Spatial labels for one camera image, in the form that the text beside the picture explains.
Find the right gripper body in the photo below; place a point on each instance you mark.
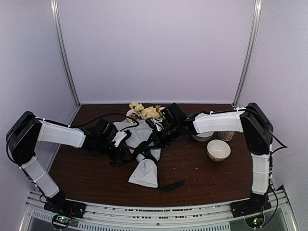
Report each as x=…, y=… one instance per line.
x=166, y=138

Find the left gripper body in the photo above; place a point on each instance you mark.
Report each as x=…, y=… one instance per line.
x=102, y=147

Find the white wrapping paper sheet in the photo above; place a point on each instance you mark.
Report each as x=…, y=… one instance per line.
x=145, y=173

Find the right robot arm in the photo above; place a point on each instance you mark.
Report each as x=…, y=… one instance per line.
x=250, y=120

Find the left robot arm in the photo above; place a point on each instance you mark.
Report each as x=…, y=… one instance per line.
x=28, y=130

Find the scalloped white dish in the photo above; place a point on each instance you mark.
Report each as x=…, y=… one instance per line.
x=202, y=137

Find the round white bowl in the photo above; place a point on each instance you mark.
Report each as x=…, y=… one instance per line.
x=218, y=150

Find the patterned mug yellow inside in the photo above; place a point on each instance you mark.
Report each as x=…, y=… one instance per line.
x=226, y=135

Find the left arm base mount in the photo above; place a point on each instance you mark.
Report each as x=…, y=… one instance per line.
x=65, y=210

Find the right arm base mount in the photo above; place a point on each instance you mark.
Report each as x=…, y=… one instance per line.
x=252, y=209

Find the front aluminium rail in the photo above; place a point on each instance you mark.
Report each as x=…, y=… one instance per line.
x=211, y=217

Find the left aluminium frame post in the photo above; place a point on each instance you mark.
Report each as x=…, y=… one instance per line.
x=64, y=58

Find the aluminium frame post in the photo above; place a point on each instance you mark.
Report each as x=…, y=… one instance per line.
x=64, y=58
x=249, y=51

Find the right aluminium frame post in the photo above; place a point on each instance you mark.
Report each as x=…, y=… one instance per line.
x=249, y=51

